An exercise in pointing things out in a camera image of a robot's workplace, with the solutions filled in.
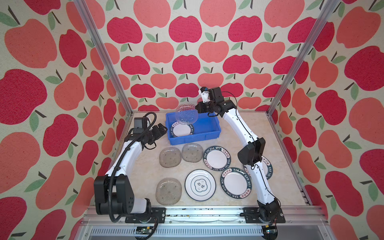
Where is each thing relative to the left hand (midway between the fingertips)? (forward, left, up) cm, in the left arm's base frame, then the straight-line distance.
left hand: (165, 132), depth 86 cm
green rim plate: (+14, -9, -16) cm, 23 cm away
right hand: (+15, -20, +7) cm, 26 cm away
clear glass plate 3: (+13, -13, +2) cm, 18 cm away
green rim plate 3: (-14, -62, -17) cm, 66 cm away
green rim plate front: (-24, -41, -19) cm, 51 cm away
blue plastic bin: (+18, -26, -18) cm, 36 cm away
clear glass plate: (-3, -16, -18) cm, 24 cm away
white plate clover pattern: (-25, -20, -18) cm, 37 cm away
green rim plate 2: (-8, -32, -17) cm, 37 cm away
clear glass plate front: (-28, -2, -18) cm, 33 cm away
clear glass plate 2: (-7, -1, -18) cm, 19 cm away
